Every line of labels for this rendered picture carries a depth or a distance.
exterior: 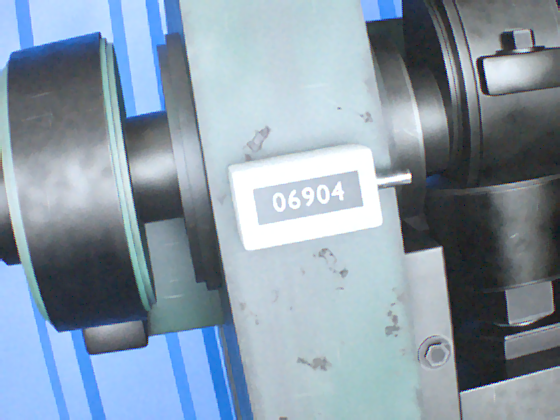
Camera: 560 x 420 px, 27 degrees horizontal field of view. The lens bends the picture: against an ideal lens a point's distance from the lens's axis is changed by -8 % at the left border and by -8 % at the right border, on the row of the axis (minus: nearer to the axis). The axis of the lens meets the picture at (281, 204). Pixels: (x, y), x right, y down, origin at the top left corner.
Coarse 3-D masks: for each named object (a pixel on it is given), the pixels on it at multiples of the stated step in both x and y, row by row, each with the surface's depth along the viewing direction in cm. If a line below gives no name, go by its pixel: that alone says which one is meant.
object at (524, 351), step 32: (544, 320) 78; (480, 352) 78; (512, 352) 76; (544, 352) 76; (480, 384) 72; (512, 384) 72; (544, 384) 72; (480, 416) 72; (512, 416) 72; (544, 416) 73
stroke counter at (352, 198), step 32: (256, 160) 64; (288, 160) 61; (320, 160) 61; (352, 160) 61; (256, 192) 60; (288, 192) 61; (320, 192) 61; (352, 192) 61; (256, 224) 61; (288, 224) 61; (320, 224) 61; (352, 224) 61
